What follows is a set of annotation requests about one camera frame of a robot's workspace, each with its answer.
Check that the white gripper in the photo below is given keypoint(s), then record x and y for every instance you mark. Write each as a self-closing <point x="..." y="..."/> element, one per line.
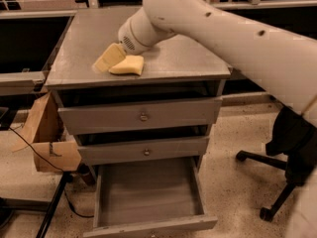
<point x="128" y="39"/>

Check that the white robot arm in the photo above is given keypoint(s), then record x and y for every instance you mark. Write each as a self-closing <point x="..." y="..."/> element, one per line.
<point x="281" y="62"/>

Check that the yellow sponge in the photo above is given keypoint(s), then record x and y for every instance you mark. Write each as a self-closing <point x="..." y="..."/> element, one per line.
<point x="130" y="65"/>

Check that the black office chair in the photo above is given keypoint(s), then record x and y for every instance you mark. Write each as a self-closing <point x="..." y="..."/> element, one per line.
<point x="292" y="148"/>

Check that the grey open bottom drawer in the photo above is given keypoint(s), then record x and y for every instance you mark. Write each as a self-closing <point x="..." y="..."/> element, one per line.
<point x="151" y="199"/>

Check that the brown cardboard box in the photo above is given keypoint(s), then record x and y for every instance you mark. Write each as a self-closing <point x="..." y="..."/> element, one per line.
<point x="43" y="130"/>

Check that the grey drawer cabinet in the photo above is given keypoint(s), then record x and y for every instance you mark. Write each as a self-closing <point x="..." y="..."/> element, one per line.
<point x="178" y="68"/>

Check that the grey top drawer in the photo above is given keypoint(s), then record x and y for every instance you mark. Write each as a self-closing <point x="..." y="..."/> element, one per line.
<point x="140" y="115"/>

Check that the grey middle drawer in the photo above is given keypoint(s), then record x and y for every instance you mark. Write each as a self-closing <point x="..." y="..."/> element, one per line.
<point x="123" y="152"/>

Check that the black stand leg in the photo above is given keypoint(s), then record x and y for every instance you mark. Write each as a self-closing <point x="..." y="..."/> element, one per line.
<point x="65" y="178"/>

